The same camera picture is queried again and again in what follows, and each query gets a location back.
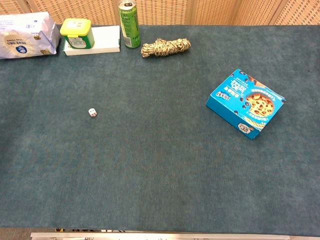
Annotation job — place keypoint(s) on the white die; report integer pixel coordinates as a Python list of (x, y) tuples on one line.
[(92, 112)]

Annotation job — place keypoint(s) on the dark green felt table mat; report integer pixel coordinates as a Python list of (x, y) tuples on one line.
[(160, 150)]

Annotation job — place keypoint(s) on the blue cookie box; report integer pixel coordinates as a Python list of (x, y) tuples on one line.
[(246, 103)]

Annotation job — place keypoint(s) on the flat white box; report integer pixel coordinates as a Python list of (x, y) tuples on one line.
[(105, 40)]

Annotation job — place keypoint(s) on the green drink can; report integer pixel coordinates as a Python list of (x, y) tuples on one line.
[(129, 26)]

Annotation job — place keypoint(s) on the green jar with yellow lid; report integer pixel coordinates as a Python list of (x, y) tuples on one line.
[(77, 35)]

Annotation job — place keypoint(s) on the woven rattan folding screen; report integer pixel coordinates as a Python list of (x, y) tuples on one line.
[(212, 11)]

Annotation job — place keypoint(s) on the white and blue paper bag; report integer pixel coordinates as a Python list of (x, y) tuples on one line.
[(25, 35)]

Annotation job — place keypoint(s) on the silver metal frame rail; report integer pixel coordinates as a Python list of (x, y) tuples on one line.
[(160, 236)]

